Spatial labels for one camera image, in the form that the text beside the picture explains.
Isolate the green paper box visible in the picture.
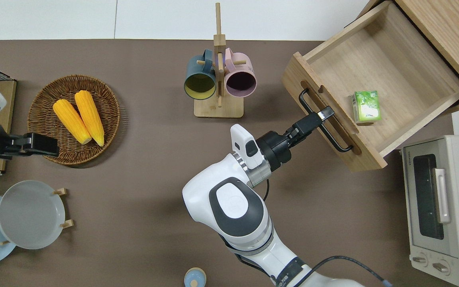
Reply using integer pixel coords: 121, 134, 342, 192
351, 90, 383, 125

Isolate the small blue round lid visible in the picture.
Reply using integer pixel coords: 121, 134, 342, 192
184, 267, 207, 287

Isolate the pink mug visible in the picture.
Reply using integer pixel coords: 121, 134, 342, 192
224, 48, 258, 98

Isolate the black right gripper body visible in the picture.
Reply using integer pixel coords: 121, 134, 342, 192
257, 126, 306, 173

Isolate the dark teal mug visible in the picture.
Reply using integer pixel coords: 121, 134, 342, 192
184, 49, 217, 100

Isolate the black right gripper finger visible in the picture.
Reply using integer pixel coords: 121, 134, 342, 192
292, 105, 335, 139

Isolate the wooden plate rack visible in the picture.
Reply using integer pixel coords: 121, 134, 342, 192
0, 187, 74, 246

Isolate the cream oven door handle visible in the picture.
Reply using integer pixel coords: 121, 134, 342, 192
433, 167, 452, 224

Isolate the light wooden drawer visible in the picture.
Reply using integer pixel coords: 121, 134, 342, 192
280, 0, 459, 173

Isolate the brown wicker basket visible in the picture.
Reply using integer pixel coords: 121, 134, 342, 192
27, 75, 121, 166

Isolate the yellow corn cob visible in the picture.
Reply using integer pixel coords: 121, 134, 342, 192
53, 99, 93, 145
74, 90, 106, 147

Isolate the black drawer handle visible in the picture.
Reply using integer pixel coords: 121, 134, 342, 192
299, 88, 354, 153

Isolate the grey plate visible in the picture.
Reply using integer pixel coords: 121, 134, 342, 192
0, 180, 66, 250

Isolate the wooden mug tree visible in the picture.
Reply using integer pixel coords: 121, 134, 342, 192
194, 2, 247, 118

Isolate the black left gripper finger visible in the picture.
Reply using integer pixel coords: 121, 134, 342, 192
22, 132, 60, 157

